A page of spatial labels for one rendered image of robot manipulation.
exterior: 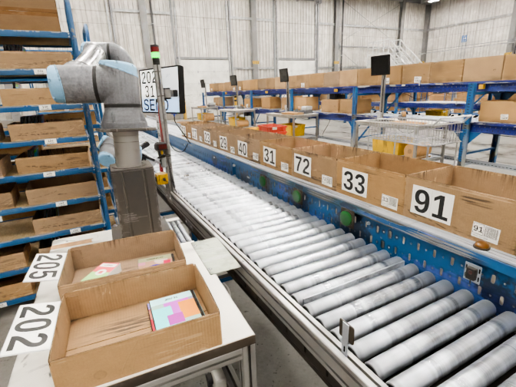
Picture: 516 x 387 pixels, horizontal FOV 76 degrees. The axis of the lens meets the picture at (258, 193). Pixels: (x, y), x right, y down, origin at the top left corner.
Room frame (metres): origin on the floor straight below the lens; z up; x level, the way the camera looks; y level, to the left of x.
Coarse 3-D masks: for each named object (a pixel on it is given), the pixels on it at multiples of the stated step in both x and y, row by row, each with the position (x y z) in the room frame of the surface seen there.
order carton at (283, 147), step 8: (264, 144) 2.20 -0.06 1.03; (272, 144) 2.11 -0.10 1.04; (280, 144) 2.34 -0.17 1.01; (288, 144) 2.37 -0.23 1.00; (296, 144) 2.37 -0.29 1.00; (304, 144) 2.29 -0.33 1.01; (312, 144) 2.21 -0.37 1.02; (280, 152) 2.02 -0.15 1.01; (288, 152) 1.95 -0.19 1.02; (280, 160) 2.02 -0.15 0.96; (288, 160) 1.95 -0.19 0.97; (272, 168) 2.12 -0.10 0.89; (280, 168) 2.03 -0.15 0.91; (288, 168) 1.95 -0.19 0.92
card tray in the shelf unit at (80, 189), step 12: (36, 180) 2.27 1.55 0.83; (48, 180) 2.30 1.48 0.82; (60, 180) 2.33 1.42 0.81; (72, 180) 2.37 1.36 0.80; (84, 180) 2.41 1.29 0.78; (36, 192) 2.01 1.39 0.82; (48, 192) 2.04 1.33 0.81; (60, 192) 2.07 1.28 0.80; (72, 192) 2.11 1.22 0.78; (84, 192) 2.14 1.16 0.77; (96, 192) 2.17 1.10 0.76
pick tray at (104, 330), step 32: (96, 288) 0.86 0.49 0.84; (128, 288) 0.89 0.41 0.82; (160, 288) 0.92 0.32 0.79; (192, 288) 0.96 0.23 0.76; (64, 320) 0.77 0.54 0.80; (96, 320) 0.82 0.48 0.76; (128, 320) 0.81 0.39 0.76; (192, 320) 0.69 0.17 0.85; (64, 352) 0.69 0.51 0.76; (96, 352) 0.60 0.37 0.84; (128, 352) 0.63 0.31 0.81; (160, 352) 0.65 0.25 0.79; (192, 352) 0.68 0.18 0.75; (64, 384) 0.57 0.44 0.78; (96, 384) 0.60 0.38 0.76
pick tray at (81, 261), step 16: (112, 240) 1.17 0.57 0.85; (128, 240) 1.19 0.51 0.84; (144, 240) 1.21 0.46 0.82; (160, 240) 1.24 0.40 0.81; (176, 240) 1.18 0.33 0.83; (80, 256) 1.12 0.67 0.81; (96, 256) 1.15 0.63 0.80; (112, 256) 1.17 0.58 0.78; (128, 256) 1.19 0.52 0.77; (144, 256) 1.20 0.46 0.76; (176, 256) 1.19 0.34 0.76; (64, 272) 0.98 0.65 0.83; (80, 272) 1.10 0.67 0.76; (128, 272) 0.93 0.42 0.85; (144, 272) 0.95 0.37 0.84; (64, 288) 0.87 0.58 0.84; (80, 288) 0.88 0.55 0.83
